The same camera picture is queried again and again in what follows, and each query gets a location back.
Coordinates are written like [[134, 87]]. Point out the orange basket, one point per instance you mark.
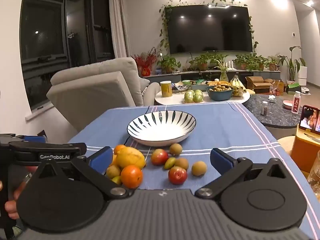
[[218, 83]]

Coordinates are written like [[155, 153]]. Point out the white bottle red label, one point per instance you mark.
[[296, 102]]

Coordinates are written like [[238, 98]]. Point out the grey cushion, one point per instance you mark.
[[144, 86]]

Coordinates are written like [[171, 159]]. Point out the round wooden stool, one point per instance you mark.
[[285, 145]]

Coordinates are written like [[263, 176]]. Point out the glass vase with plant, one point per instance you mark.
[[223, 75]]

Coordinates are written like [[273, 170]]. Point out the yellow mango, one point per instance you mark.
[[130, 157]]

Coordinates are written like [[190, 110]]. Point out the dark marble table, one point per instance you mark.
[[275, 115]]

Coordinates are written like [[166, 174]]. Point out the red apple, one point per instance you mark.
[[159, 157], [177, 175]]

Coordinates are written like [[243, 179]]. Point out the dark framed window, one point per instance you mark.
[[50, 42]]

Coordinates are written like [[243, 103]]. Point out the cardboard box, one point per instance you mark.
[[258, 85]]

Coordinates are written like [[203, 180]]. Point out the white floor appliance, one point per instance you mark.
[[302, 75]]

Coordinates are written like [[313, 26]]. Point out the green oval fruit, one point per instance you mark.
[[169, 163]]

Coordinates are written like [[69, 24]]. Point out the white robot vacuum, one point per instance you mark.
[[304, 91]]

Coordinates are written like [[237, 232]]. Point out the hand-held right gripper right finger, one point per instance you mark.
[[221, 161]]

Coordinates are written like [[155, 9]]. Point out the small green round fruit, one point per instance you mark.
[[117, 180]]

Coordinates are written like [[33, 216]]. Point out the pile of longans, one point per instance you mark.
[[219, 88]]

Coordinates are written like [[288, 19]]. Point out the red flower plant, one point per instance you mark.
[[146, 60]]

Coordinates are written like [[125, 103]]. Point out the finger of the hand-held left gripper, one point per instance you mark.
[[62, 148], [35, 139]]

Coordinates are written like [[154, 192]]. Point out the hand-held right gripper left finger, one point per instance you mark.
[[101, 160]]

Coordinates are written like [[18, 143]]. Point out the striped white bowl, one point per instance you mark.
[[160, 135]]

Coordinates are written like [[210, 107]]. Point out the green bowl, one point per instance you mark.
[[186, 81]]

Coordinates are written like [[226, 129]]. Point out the yellow can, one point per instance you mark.
[[166, 89]]

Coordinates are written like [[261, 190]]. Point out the smartphone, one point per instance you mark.
[[310, 118]]

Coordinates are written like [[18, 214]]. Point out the large leafy floor plant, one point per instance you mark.
[[291, 65]]

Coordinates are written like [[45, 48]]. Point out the white tissue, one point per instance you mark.
[[272, 98]]

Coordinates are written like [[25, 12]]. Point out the blue striped tablecloth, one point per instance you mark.
[[225, 130]]

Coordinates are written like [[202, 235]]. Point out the bunch of bananas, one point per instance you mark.
[[237, 86]]

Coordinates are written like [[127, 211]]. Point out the green vine plant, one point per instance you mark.
[[163, 27]]

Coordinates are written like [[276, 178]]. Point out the white curtain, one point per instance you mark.
[[120, 17]]

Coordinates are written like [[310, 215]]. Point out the green box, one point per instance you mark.
[[293, 88]]

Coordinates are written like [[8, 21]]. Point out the white candles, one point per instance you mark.
[[230, 65]]

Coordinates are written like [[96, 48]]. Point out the black television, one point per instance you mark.
[[210, 28]]

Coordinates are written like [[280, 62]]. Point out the beige armchair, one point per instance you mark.
[[95, 92]]

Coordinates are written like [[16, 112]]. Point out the small spice jar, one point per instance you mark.
[[264, 108]]

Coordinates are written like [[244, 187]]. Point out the dark television cabinet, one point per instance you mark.
[[175, 75]]

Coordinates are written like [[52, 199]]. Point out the row of potted green plants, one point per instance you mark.
[[168, 63]]

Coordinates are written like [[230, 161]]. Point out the teal bowl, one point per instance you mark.
[[220, 96]]

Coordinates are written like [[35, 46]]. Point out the glass dish of snacks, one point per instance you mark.
[[181, 88]]

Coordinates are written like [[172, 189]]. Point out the wrapped green pears tray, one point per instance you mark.
[[193, 96]]

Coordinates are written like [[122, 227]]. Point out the pink dish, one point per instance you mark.
[[288, 104]]

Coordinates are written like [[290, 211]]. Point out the brown kiwi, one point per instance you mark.
[[182, 163], [176, 149], [199, 168]]

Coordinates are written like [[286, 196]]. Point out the person's left hand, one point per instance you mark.
[[11, 208]]

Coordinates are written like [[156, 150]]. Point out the white round table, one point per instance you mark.
[[175, 100]]

